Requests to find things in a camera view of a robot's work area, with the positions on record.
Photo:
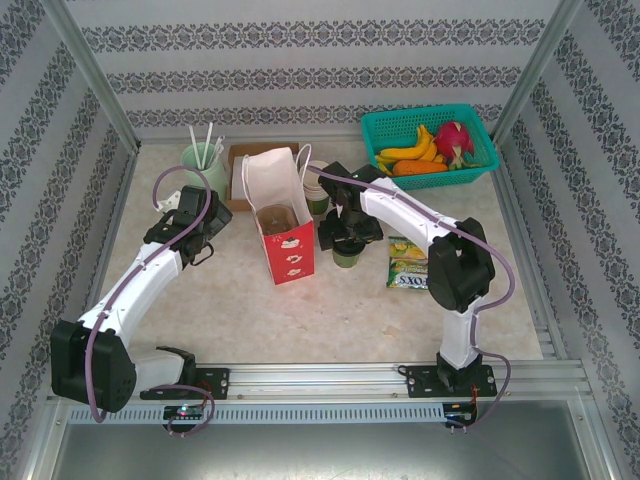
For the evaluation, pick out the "yellow toy banana bunch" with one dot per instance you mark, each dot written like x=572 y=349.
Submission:
x=410 y=152

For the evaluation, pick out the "orange toy carrot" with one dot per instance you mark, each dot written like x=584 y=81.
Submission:
x=417 y=167

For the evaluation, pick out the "green straw holder cup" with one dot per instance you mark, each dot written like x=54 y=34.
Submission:
x=207 y=180

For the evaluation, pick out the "white straw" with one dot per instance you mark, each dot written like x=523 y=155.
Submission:
x=194 y=145
x=207 y=142

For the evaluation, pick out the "paper wrapped straw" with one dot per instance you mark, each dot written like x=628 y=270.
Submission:
x=218 y=149

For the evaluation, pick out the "aluminium frame post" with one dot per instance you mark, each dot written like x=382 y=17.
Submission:
x=540 y=65
x=90 y=65

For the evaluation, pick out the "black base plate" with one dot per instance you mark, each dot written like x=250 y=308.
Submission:
x=420 y=382
x=220 y=382

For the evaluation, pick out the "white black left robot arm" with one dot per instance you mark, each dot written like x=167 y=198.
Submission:
x=135 y=285

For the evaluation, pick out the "green yellow candy bag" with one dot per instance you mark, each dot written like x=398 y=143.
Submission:
x=407 y=265

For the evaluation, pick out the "left controller board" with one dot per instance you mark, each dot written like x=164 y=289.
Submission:
x=182 y=412

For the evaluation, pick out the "aluminium mounting rail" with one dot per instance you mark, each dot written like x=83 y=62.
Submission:
x=310 y=380

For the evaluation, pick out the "right controller board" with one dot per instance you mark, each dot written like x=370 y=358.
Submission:
x=460 y=414

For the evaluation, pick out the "controller board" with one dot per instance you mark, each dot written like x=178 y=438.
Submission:
x=182 y=412
x=460 y=414

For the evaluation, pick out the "teal plastic basket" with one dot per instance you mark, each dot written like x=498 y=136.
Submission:
x=395 y=130

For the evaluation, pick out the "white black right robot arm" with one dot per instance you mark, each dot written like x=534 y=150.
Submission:
x=400 y=210

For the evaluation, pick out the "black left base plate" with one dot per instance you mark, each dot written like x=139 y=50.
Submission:
x=220 y=382

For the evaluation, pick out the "white red paper gift bag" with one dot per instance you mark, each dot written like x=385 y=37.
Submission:
x=292 y=260

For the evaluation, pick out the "white paper napkin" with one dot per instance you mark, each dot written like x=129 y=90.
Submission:
x=239 y=175

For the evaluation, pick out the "red toy dragon fruit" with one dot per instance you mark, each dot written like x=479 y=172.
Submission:
x=452 y=140

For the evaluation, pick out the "stack of green paper cups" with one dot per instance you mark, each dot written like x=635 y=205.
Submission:
x=315 y=202

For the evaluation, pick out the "green paper coffee cup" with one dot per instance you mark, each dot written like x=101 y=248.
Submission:
x=348 y=261

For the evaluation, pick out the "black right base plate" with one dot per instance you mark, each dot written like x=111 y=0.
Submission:
x=420 y=382

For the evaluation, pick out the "brown cardboard napkin box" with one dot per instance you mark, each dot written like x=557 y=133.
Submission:
x=265 y=148

